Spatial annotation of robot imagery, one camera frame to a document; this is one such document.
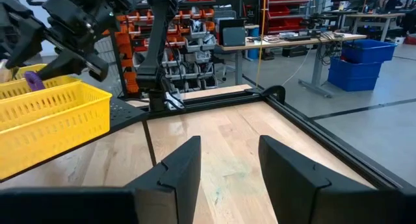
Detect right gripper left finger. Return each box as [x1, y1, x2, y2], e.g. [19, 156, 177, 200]
[125, 135, 202, 224]

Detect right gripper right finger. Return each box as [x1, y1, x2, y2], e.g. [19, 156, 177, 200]
[258, 134, 376, 224]

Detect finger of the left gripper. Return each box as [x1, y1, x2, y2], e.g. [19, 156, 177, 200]
[34, 49, 89, 82]
[5, 18, 46, 69]

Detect purple coil ring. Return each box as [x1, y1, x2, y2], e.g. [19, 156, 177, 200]
[23, 70, 46, 92]

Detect yellow plastic mesh basket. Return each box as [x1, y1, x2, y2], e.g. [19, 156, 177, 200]
[0, 81, 113, 181]
[0, 63, 82, 100]

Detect black perforated metal stand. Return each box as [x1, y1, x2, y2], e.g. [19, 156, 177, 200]
[0, 97, 159, 182]

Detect orange and grey bin rack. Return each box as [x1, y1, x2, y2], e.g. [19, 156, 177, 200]
[103, 0, 218, 95]

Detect blue plastic bin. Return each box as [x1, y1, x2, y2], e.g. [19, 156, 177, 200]
[327, 56, 384, 92]
[341, 38, 398, 63]

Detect long wooden work table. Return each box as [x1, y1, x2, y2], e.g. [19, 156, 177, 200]
[216, 32, 368, 98]

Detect grey box on table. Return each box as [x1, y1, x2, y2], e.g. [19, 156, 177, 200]
[218, 18, 247, 47]

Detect red bin shelf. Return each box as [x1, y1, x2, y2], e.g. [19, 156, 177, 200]
[266, 0, 315, 35]

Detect white floor cable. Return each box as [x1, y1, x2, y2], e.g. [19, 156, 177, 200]
[281, 48, 313, 87]

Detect yellow hanging cable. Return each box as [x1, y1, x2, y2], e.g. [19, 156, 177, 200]
[255, 0, 269, 88]

